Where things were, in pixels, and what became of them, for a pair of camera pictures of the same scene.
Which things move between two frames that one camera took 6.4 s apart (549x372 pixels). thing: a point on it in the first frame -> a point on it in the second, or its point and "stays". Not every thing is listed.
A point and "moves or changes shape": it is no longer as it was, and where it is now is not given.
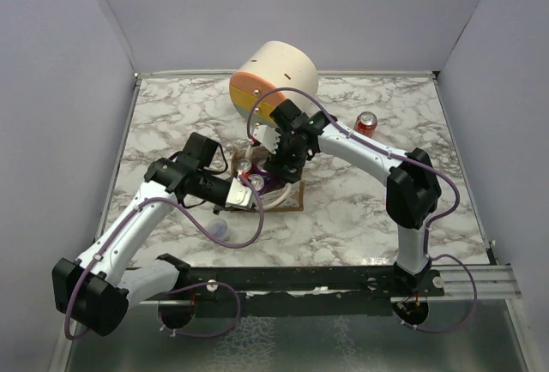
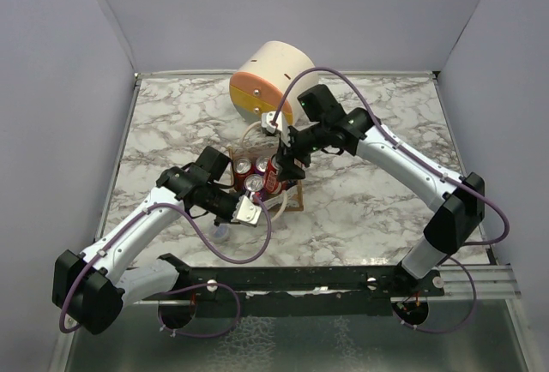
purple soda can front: x=256 y=181 stays
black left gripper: x=222 y=207 -> x=220 y=220
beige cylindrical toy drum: x=277 y=64 stays
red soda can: x=366 y=123 moves or changes shape
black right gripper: x=275 y=163 stays
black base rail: x=299 y=291 stays
